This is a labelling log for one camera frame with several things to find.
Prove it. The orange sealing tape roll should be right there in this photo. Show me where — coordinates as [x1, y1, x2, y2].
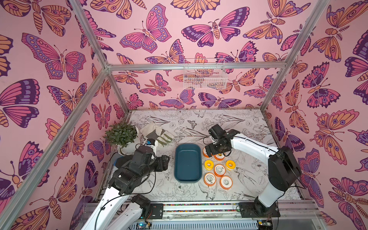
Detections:
[219, 176, 233, 190]
[213, 164, 226, 177]
[202, 148, 211, 158]
[204, 172, 217, 187]
[213, 154, 225, 161]

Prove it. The teal plastic storage tray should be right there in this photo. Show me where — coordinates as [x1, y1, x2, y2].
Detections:
[174, 143, 202, 184]

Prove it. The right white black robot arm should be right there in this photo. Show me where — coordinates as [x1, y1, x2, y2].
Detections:
[205, 125, 302, 209]

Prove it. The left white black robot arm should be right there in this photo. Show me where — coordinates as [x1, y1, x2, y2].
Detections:
[82, 145, 170, 230]

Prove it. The yellow sealing tape roll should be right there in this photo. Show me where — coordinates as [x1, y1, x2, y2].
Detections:
[204, 160, 214, 171]
[225, 160, 236, 171]

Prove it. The beige grey work glove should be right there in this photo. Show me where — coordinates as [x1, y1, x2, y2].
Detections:
[140, 123, 174, 146]

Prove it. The green potted plant white pot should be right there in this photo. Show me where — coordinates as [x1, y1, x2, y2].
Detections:
[104, 122, 138, 155]

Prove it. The green circuit board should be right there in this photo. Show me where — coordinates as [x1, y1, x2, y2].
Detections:
[136, 222, 151, 230]

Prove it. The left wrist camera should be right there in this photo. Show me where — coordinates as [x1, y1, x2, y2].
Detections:
[146, 139, 157, 151]

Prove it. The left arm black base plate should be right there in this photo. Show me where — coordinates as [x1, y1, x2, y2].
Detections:
[139, 203, 164, 220]

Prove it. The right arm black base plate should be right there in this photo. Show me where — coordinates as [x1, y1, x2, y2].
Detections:
[239, 202, 281, 218]

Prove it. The white wire wall basket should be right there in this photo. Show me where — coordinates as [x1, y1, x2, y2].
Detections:
[182, 58, 228, 90]

